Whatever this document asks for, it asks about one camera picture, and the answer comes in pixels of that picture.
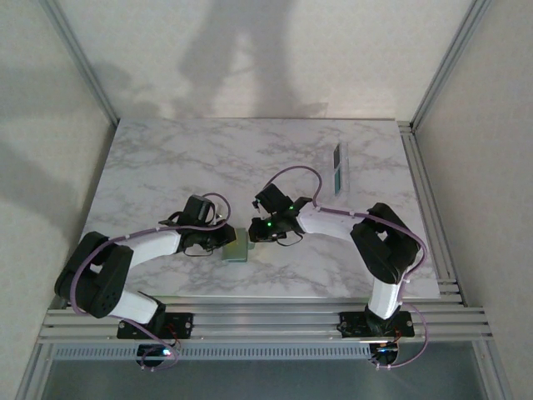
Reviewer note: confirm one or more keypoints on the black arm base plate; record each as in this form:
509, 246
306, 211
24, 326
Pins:
179, 325
352, 325

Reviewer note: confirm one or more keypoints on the aluminium frame post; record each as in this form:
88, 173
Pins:
35, 375
83, 62
450, 62
495, 375

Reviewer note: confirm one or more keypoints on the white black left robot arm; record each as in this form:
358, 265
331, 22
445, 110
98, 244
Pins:
154, 248

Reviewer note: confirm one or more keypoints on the dark credit card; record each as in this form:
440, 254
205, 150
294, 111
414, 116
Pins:
337, 156

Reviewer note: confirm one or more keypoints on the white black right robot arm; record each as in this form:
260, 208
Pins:
329, 221

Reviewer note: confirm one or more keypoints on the green card holder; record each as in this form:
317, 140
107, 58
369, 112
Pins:
235, 254

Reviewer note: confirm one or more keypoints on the aluminium frame rails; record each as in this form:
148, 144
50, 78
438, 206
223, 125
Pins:
266, 321

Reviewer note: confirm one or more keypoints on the aluminium side rails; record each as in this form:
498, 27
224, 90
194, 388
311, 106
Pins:
413, 146

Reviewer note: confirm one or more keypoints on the black controller board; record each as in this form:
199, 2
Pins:
385, 354
160, 353

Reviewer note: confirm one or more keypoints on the teal credit card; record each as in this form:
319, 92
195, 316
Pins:
339, 181

